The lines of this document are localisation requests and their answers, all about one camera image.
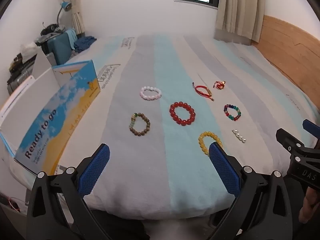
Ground light teal cloth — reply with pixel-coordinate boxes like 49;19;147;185
65;28;78;51

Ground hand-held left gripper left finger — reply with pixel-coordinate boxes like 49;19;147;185
26;143;112;240

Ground blue desk lamp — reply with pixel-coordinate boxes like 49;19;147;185
56;1;72;27

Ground white bead bracelet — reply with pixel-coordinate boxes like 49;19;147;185
139;86;163;101

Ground red string bracelet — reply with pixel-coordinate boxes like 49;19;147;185
192;82;215;103

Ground red bead bracelet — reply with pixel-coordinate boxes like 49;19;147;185
169;101;196;126

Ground narrow beige curtain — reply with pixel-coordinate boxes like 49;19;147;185
68;0;86;36

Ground brown bead bracelet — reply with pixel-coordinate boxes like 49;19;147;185
129;112;151;136

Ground orange cable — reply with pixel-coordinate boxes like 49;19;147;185
7;197;21;212

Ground white plastic bag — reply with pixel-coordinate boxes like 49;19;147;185
20;42;38;57

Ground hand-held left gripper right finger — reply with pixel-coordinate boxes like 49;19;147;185
209;142;293;240

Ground yellow bead bracelet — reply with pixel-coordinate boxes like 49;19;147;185
198;131;224;157

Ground wooden headboard panel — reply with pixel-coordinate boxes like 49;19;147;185
251;15;320;108

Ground dark blue clothes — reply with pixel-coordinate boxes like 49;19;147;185
74;36;97;54

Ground sky print cardboard box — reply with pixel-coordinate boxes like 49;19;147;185
0;46;101;178

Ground black bag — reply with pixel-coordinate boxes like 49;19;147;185
40;22;66;36

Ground wide beige curtain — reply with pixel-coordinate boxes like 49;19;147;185
214;0;266;46

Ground person's right hand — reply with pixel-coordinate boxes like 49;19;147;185
299;187;320;228

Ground grey suitcase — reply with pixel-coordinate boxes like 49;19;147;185
7;54;54;96

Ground multicoloured bead bracelet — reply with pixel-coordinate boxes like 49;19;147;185
223;103;242;122

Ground black and gold item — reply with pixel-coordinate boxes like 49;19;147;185
9;53;25;68

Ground teal suitcase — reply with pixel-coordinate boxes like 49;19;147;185
46;31;75;66

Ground pearl bracelet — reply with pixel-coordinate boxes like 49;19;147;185
232;129;248;144

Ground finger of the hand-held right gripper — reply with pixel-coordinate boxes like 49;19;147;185
276;128;320;159
302;119;320;139

